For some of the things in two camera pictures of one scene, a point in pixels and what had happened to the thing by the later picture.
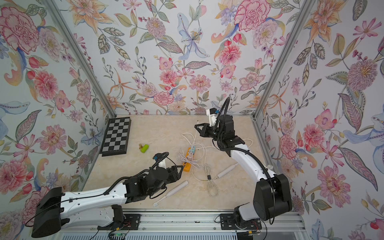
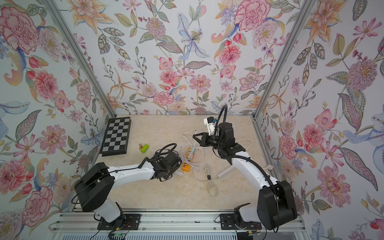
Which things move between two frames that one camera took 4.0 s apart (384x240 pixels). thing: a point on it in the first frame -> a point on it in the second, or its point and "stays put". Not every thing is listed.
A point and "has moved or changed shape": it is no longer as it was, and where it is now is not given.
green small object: [144, 148] stays put
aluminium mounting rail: [95, 222] stays put
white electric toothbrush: [223, 173] stays put
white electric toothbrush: [184, 184] has moved or changed shape
